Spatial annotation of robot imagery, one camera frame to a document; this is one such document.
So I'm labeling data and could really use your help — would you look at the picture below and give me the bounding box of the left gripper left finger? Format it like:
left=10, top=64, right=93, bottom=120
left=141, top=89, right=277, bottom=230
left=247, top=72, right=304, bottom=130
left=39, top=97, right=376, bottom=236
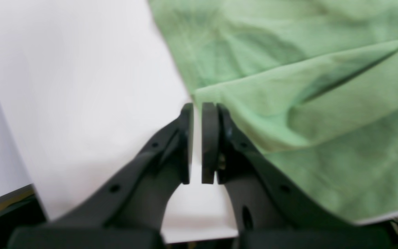
left=8, top=103, right=194, bottom=249

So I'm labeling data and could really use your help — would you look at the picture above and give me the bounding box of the green t-shirt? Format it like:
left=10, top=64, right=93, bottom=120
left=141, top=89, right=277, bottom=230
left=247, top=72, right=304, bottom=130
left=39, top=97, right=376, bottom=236
left=149, top=0, right=398, bottom=223

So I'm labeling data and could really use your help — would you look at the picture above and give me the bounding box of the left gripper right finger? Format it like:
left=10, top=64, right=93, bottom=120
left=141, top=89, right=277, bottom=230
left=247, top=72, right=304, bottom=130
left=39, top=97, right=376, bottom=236
left=202, top=103, right=398, bottom=249

